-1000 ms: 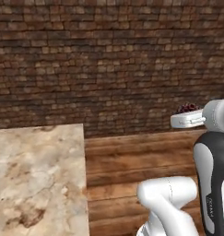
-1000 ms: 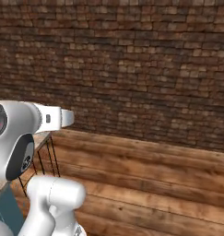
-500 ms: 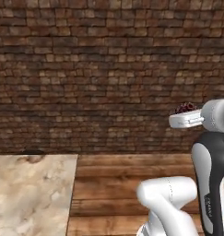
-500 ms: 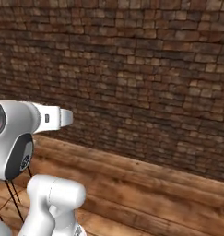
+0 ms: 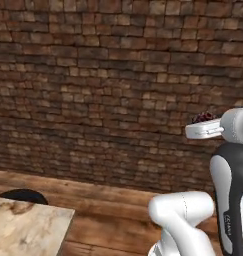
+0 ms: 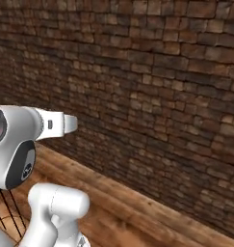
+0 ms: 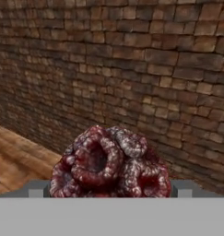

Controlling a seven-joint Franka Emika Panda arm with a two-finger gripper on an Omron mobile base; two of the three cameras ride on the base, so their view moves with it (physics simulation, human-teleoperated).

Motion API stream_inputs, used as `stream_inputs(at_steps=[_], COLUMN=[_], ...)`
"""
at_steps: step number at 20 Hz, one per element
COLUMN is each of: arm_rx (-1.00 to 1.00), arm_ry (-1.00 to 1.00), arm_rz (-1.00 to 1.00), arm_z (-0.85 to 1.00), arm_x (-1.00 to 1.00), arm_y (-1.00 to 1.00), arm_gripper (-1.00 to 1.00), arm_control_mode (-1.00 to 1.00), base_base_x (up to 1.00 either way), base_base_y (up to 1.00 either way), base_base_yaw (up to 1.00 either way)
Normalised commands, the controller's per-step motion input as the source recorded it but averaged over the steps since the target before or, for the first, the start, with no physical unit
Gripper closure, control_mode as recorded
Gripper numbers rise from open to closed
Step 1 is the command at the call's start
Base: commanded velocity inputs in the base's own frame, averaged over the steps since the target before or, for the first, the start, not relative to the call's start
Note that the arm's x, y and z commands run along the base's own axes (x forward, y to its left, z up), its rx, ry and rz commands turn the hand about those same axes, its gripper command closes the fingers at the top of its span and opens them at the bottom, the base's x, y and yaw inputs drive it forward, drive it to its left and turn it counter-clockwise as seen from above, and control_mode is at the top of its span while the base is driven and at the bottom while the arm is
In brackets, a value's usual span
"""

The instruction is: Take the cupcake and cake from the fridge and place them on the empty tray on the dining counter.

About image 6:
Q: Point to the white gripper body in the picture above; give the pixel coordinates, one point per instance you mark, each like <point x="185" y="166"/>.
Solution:
<point x="70" y="123"/>

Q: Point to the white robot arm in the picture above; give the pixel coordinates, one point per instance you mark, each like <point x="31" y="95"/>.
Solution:
<point x="15" y="144"/>

